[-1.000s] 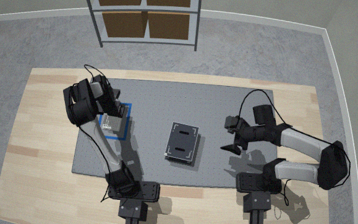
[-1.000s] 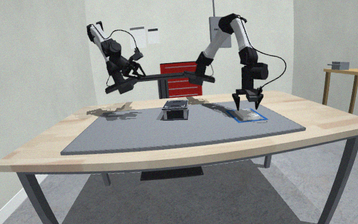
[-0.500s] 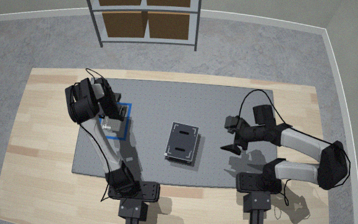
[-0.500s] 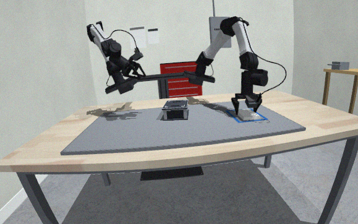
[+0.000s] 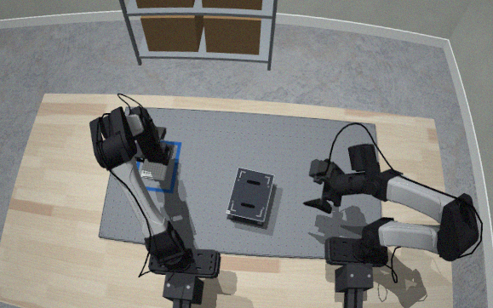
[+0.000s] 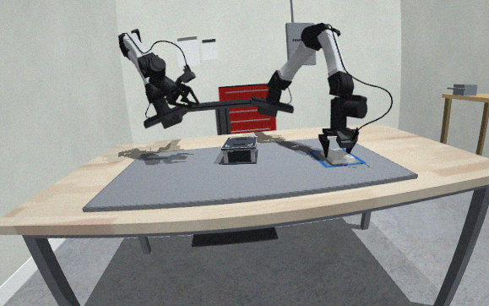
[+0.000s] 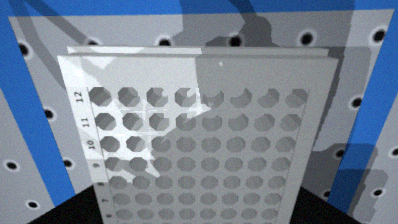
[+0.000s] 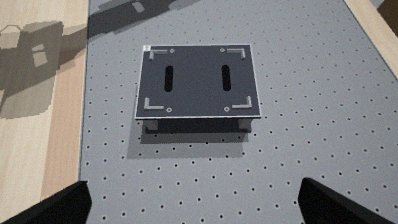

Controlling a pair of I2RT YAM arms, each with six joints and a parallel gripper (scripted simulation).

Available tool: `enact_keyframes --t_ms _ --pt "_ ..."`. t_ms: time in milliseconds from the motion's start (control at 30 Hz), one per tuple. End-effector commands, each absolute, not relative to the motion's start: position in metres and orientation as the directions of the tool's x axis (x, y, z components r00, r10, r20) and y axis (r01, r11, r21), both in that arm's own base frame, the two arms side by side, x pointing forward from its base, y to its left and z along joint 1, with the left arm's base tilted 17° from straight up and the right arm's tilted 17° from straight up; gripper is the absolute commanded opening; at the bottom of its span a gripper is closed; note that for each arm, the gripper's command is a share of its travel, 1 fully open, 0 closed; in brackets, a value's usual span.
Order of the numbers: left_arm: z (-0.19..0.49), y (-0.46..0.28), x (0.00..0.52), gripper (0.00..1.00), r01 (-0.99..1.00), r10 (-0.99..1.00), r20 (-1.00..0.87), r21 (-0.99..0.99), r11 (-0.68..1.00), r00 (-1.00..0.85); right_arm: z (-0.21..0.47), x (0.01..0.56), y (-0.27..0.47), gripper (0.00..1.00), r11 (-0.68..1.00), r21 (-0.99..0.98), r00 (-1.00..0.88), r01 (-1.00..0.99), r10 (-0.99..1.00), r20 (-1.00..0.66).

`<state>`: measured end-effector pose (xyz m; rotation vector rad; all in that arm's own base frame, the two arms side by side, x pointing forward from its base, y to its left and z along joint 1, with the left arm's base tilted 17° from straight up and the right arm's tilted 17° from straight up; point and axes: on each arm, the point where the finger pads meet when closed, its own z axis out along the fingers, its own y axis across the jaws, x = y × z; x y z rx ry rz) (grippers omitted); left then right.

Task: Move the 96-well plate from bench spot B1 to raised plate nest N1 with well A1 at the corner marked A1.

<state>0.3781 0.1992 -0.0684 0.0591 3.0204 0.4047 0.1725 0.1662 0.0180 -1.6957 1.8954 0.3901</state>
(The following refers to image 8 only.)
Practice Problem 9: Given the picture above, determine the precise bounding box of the dark grey plate nest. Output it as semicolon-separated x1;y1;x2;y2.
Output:
134;44;262;134

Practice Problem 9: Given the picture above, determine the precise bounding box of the grey flat work surface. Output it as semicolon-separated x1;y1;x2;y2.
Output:
77;0;398;224

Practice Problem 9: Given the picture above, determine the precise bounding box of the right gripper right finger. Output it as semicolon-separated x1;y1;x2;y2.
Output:
298;177;395;224

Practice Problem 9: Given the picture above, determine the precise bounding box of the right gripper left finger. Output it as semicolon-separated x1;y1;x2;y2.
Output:
0;181;92;224

